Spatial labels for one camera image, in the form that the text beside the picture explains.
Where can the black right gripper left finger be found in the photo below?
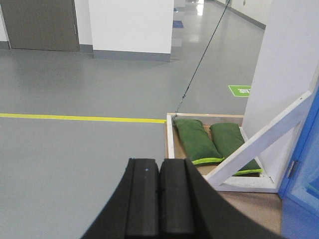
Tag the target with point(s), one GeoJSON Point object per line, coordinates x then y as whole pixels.
{"type": "Point", "coordinates": [132, 212]}

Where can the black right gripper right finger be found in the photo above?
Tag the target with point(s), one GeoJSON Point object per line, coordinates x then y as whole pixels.
{"type": "Point", "coordinates": [191, 209]}

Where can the blue door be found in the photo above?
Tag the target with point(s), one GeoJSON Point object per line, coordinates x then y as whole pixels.
{"type": "Point", "coordinates": [300, 194]}

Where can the metal door hinge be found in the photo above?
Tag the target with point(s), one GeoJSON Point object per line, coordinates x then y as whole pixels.
{"type": "Point", "coordinates": [292, 168]}

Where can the brown double door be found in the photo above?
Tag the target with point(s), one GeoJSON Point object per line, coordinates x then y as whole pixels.
{"type": "Point", "coordinates": [41, 24]}

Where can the left green sandbag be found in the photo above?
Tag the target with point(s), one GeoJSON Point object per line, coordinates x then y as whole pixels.
{"type": "Point", "coordinates": [197, 144]}

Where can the green sandbag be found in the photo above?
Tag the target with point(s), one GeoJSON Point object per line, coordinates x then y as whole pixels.
{"type": "Point", "coordinates": [197, 144]}
{"type": "Point", "coordinates": [227, 138]}

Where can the plywood base platform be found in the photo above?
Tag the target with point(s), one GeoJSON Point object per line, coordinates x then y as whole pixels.
{"type": "Point", "coordinates": [263, 208]}

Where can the middle green sandbag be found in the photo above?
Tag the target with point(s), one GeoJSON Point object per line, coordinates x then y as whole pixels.
{"type": "Point", "coordinates": [227, 138]}

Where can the green floor sign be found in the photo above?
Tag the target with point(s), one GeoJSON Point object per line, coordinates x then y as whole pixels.
{"type": "Point", "coordinates": [240, 90]}

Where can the yellow floor tape line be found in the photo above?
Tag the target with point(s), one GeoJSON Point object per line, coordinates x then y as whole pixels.
{"type": "Point", "coordinates": [80, 118]}

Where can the white triangular wooden brace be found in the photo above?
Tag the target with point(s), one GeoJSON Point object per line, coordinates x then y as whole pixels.
{"type": "Point", "coordinates": [222, 177]}

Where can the blue floor mat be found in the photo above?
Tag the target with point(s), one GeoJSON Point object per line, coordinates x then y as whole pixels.
{"type": "Point", "coordinates": [177, 24]}

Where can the white wooden edge rail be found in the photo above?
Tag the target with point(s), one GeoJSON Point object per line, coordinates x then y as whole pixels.
{"type": "Point", "coordinates": [170, 141]}

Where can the white wall panel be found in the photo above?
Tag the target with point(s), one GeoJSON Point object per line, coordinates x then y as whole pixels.
{"type": "Point", "coordinates": [287, 62]}

